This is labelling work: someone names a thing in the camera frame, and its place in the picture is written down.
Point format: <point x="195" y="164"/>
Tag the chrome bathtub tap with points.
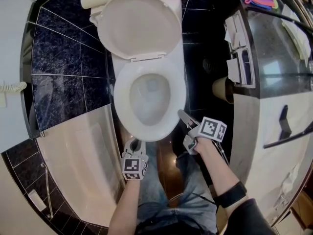
<point x="42" y="134"/>

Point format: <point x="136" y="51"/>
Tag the crumpled white tissue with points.
<point x="289" y="180"/>

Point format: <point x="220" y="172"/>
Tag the black wristband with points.
<point x="231" y="195"/>

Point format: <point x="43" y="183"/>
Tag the white toilet seat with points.
<point x="121" y="99"/>

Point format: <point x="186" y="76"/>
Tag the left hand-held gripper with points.
<point x="133" y="166"/>

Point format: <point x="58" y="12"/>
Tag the person's right forearm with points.
<point x="215" y="165"/>

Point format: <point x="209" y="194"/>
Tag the person's legs in blue jeans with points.
<point x="151" y="187"/>

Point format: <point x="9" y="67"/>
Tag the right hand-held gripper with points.
<point x="210" y="128"/>

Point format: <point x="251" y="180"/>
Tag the white folded card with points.
<point x="296" y="33"/>

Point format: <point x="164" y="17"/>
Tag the chrome grab bar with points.
<point x="48" y="192"/>

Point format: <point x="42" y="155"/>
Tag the white toilet bowl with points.
<point x="149" y="101"/>

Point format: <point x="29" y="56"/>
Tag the chrome toilet paper holder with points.
<point x="244" y="65"/>

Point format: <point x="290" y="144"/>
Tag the white bathtub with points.
<point x="78" y="160"/>

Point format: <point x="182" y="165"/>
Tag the blue cloth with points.
<point x="265" y="7"/>

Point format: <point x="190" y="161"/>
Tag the white toilet lid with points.
<point x="139" y="23"/>

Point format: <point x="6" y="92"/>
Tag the white soap dish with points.
<point x="36" y="199"/>

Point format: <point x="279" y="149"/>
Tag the white paper sheet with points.
<point x="233" y="70"/>

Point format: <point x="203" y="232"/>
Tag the person's left forearm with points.
<point x="127" y="204"/>

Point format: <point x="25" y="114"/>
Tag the black tripod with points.
<point x="286" y="138"/>

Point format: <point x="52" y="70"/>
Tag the black stand on counter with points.
<point x="284" y="127"/>

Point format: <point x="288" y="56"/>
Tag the chrome sink faucet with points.
<point x="282" y="199"/>

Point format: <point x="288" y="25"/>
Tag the white phone wall plate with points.
<point x="2" y="99"/>

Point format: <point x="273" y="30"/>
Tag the green dish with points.
<point x="276" y="4"/>

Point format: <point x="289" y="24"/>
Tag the round metal floor drain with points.
<point x="207" y="65"/>

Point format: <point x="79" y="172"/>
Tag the marble vanity counter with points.
<point x="269" y="175"/>

